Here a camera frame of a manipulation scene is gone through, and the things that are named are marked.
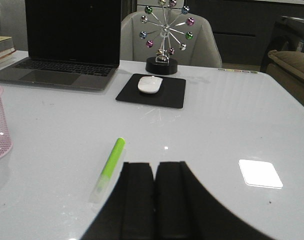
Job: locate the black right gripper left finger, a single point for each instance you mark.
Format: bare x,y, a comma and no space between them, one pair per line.
128,213

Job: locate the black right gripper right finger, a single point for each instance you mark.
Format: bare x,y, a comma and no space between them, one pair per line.
185,210

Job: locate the green highlighter pen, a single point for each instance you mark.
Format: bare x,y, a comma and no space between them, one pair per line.
106,174

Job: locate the black mouse pad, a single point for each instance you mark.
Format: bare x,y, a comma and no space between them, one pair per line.
171,93

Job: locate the white computer mouse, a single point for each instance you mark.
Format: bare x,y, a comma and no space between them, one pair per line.
149,84

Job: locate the ferris wheel desk ornament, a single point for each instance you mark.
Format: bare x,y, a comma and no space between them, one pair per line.
162,63

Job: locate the grey laptop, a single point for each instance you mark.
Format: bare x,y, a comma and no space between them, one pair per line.
71,43

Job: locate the bottom book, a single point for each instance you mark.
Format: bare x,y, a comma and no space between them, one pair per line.
7,60

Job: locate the middle book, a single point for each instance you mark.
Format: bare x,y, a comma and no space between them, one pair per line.
7,52

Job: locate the dark side table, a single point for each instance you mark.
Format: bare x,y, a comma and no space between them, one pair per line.
287,35

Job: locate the top yellow book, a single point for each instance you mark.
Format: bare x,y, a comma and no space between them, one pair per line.
6,42

